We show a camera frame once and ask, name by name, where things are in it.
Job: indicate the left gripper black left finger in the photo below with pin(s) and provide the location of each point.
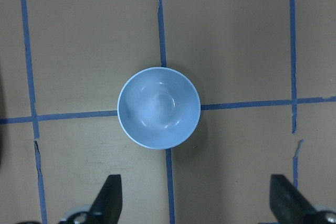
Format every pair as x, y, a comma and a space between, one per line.
107, 206

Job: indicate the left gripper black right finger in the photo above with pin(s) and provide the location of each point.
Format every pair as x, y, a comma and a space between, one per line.
287, 204

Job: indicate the blue bowl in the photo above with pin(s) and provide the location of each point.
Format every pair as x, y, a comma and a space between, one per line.
159, 108

